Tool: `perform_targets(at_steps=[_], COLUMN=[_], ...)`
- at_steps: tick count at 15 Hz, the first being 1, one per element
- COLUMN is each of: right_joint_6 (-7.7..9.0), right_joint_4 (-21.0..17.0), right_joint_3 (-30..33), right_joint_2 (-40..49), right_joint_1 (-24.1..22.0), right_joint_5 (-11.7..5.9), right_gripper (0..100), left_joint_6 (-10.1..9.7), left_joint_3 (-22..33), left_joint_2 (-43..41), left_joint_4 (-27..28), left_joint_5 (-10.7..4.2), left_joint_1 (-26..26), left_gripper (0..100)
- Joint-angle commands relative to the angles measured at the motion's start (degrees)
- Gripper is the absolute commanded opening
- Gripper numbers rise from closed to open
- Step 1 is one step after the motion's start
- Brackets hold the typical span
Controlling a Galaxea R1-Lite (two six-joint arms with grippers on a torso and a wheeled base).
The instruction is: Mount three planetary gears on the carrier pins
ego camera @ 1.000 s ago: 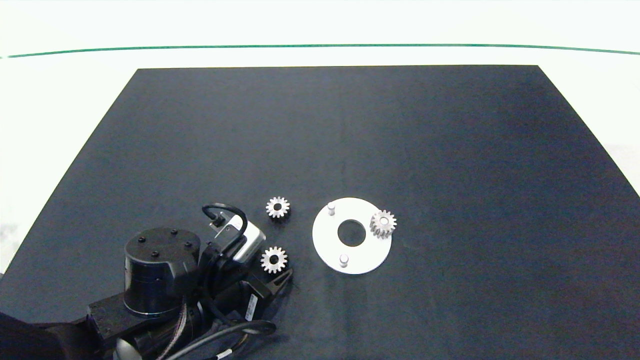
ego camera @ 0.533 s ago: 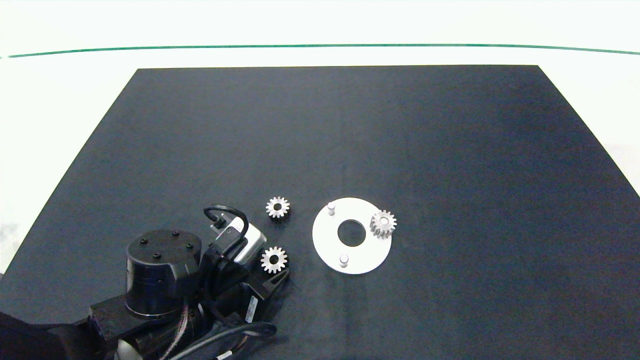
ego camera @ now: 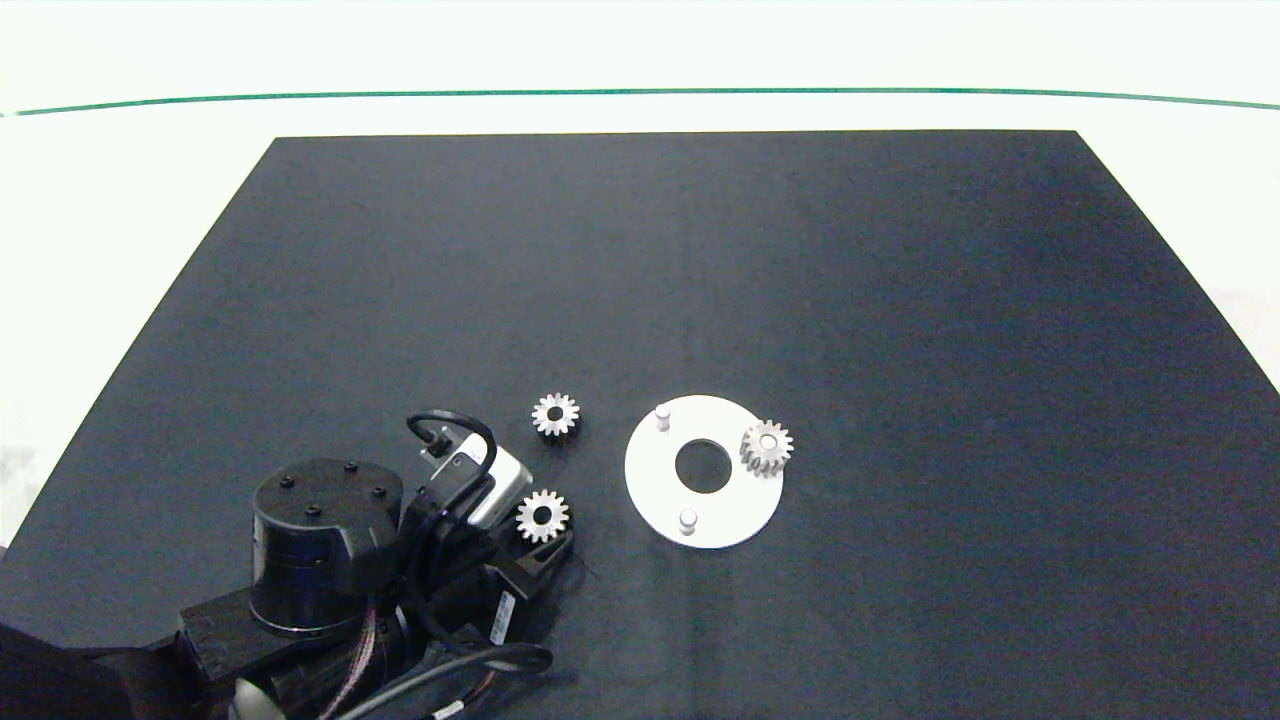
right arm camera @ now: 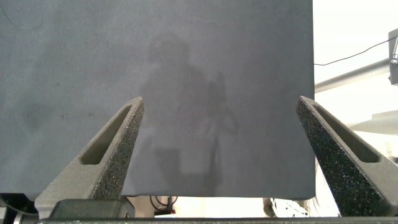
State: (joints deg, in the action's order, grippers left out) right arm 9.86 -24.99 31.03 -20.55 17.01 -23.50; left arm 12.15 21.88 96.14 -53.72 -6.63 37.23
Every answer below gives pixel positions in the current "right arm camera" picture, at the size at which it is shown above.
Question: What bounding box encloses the grey metal bar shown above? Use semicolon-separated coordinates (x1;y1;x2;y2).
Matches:
314;58;391;94

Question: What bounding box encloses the dark mat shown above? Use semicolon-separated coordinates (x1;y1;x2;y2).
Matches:
0;0;317;202

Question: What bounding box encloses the thin black cable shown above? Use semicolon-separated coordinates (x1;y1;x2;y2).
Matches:
313;35;398;67

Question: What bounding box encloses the grey box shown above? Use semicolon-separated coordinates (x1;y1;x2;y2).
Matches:
387;28;398;86

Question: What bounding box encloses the black cable bundle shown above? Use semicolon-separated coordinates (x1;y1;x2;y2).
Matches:
149;195;178;216

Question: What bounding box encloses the black robot torso base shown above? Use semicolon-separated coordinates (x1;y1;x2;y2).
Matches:
0;192;39;224

